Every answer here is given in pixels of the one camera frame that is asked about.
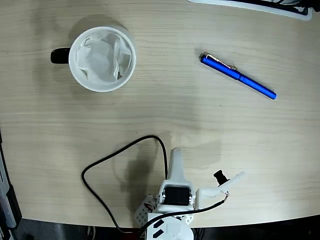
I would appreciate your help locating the white flat device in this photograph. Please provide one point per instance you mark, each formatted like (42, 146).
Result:
(250, 7)

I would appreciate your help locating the white perforated plate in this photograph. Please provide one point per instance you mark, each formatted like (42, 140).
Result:
(141, 213)

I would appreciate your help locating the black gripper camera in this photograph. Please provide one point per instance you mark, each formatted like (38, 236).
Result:
(220, 177)

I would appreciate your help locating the crumpled white tissue paper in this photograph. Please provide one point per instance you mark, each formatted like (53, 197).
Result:
(100, 60)

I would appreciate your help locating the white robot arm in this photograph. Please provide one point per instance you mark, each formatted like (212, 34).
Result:
(175, 230)

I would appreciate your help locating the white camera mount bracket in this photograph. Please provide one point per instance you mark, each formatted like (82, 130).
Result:
(210, 192)

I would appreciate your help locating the grey and black equipment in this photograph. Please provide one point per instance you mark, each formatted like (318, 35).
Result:
(6, 200)

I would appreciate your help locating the blue pen with metal clip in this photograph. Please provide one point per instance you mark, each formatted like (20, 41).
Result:
(225, 68)

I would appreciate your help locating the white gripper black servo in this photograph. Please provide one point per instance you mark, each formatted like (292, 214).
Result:
(177, 193)

